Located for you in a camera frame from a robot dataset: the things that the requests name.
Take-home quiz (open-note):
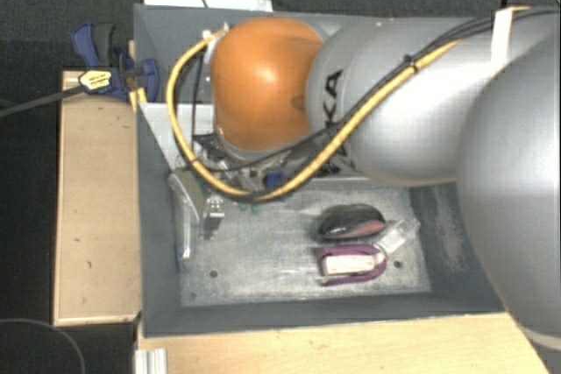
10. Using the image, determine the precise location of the pale wood flat board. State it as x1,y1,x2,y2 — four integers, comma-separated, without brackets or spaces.
52,70,144,327

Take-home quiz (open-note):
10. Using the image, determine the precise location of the black and pink computer mouse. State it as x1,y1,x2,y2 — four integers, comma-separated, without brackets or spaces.
315,203,387,243

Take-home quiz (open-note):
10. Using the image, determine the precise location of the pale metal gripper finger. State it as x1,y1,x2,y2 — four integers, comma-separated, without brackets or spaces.
202,196,228,240
167,172,202,263

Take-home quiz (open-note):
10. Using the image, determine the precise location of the clear plastic piece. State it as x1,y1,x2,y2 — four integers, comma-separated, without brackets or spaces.
378,217,422,254

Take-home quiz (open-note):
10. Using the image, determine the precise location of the grey metal bin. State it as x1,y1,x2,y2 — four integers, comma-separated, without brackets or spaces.
132,4,506,337

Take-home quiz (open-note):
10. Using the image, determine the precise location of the purple and white stapler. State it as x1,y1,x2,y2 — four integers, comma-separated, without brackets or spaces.
312,243,388,287

